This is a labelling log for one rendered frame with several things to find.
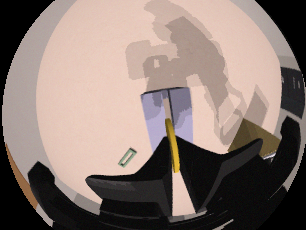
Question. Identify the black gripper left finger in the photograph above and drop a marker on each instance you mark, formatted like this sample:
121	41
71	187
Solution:
153	182

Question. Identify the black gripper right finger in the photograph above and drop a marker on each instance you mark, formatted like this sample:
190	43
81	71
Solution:
203	170

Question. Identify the gold coin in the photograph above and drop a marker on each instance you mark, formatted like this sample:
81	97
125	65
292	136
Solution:
173	146

